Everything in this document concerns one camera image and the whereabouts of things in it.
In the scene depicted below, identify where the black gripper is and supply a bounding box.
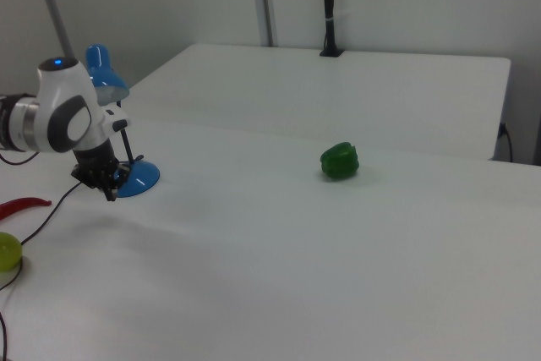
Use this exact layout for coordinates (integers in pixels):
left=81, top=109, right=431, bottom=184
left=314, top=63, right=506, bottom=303
left=70, top=140, right=128, bottom=204

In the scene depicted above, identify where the blue desk lamp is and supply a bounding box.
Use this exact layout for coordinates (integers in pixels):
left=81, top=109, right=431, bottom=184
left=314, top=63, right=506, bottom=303
left=85, top=43, right=162, bottom=199

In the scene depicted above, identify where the red toy chili pepper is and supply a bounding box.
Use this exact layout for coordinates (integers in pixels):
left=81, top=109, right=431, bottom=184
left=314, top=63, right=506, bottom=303
left=0, top=196, right=53, bottom=223

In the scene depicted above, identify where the yellow-green toy apple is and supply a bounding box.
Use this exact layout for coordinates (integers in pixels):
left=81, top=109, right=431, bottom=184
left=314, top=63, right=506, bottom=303
left=0, top=231, right=25, bottom=274

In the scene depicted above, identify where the green toy bell pepper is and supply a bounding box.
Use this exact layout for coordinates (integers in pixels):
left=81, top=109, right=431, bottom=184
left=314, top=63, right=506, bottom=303
left=319, top=141, right=361, bottom=182

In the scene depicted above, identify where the black clamped stand pole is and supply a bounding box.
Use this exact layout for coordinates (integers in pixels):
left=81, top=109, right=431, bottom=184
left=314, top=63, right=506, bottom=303
left=318, top=0, right=346, bottom=59

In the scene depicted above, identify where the dark lamp power cable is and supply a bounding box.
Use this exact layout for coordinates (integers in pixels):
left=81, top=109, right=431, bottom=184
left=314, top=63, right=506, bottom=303
left=0, top=181, right=84, bottom=361

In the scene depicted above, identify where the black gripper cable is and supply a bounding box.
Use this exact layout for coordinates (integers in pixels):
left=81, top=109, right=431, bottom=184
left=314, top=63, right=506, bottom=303
left=0, top=150, right=41, bottom=167

